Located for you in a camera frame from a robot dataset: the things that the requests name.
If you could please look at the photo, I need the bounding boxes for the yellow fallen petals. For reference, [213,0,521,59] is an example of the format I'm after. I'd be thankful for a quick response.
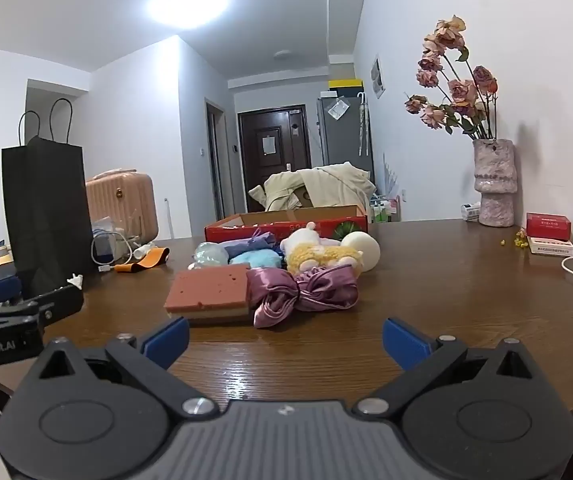
[498,229,528,249]

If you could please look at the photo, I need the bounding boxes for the dark brown door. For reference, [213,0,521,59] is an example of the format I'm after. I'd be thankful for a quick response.
[237,106,312,214]

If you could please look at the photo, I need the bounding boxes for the black paper bag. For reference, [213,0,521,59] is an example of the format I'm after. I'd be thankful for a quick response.
[1,97,95,292]

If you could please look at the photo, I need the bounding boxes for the white flat box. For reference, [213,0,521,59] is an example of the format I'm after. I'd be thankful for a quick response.
[528,236,573,256]

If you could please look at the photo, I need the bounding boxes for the yellow plush toy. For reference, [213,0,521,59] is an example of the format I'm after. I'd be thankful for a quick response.
[280,221,365,277]

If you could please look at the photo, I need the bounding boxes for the shelf of bottles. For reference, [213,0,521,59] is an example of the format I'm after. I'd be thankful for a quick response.
[368,194,400,224]

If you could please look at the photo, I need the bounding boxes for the blue plush toy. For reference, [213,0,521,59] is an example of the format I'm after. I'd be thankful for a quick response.
[228,250,284,271]

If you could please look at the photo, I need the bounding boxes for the grey refrigerator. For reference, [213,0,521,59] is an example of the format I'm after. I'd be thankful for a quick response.
[316,94,373,172]

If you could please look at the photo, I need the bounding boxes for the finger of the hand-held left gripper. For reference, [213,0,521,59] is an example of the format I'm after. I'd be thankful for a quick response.
[35,285,86,322]

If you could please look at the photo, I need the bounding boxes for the purple burlap drawstring bag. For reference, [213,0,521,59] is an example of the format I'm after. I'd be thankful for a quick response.
[223,228,280,262]

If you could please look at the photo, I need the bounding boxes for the hanging umbrella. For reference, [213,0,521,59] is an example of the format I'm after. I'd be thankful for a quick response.
[357,92,370,157]

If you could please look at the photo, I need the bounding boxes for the wall poster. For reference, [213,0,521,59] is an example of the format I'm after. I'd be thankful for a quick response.
[369,54,386,100]

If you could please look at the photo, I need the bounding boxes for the white charger cable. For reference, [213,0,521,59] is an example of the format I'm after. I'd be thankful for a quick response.
[91,232,140,273]

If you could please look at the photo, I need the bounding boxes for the red small box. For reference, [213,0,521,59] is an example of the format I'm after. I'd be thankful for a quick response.
[525,212,572,240]

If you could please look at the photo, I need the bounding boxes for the white foam ball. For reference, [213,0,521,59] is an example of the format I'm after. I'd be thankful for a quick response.
[341,231,381,274]

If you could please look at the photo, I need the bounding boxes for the wooden chair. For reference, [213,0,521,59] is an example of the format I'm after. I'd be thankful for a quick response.
[286,187,315,209]

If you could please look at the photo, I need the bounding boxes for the pink textured vase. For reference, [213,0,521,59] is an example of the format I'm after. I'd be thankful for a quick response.
[472,138,517,228]

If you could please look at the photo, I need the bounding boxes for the ceiling light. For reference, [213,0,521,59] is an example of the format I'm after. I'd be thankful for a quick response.
[145,0,233,29]

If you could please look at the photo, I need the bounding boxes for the clear plastic container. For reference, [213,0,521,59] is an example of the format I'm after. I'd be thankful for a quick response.
[90,217,133,264]

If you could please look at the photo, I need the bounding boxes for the beige coat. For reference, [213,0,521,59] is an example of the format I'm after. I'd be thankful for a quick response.
[248,162,377,212]

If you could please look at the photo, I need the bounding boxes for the white mop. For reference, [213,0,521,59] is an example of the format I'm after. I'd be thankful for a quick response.
[163,197,176,241]

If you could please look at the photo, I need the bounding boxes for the pink hard suitcase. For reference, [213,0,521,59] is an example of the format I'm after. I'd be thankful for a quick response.
[85,170,160,249]

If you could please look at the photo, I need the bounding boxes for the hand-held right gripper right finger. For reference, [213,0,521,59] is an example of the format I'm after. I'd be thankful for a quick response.
[351,316,542,419]

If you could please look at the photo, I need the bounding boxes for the orange elastic strap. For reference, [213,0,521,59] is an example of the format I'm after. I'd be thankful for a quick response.
[113,247,170,275]

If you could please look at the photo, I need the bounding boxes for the purple satin hair band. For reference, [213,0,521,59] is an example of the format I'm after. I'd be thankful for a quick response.
[246,266,360,330]

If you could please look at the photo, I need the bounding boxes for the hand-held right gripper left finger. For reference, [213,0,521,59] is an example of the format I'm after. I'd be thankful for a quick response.
[35,316,220,419]

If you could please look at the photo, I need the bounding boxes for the dried pink roses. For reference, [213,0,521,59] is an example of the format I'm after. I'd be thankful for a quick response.
[405,15,498,141]

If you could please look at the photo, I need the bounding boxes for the red cardboard box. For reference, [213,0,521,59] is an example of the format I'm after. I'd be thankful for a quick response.
[204,205,369,245]

